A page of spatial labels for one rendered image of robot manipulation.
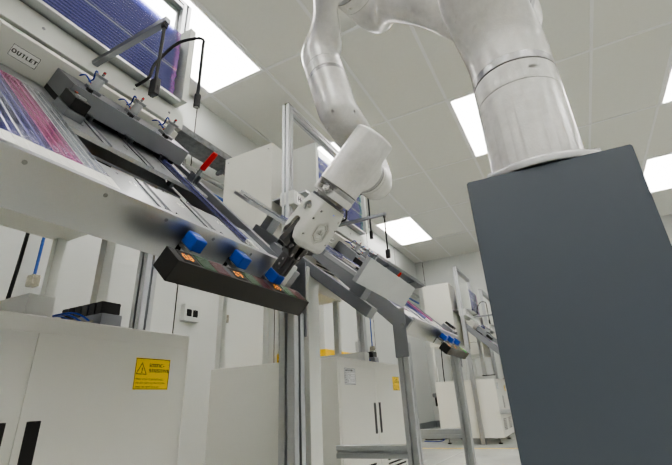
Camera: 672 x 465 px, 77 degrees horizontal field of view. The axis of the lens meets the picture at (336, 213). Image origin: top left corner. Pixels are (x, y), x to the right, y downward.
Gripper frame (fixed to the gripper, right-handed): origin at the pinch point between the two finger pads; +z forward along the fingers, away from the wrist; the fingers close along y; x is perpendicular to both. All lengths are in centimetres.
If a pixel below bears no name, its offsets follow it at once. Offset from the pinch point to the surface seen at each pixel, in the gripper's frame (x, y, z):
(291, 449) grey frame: -19.8, 10.0, 27.4
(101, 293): 53, 7, 44
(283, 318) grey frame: -0.8, 10.0, 11.0
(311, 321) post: 5.4, 31.3, 13.1
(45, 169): 2.4, -44.8, 1.3
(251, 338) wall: 163, 236, 119
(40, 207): 2.4, -42.8, 5.9
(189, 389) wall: 134, 169, 148
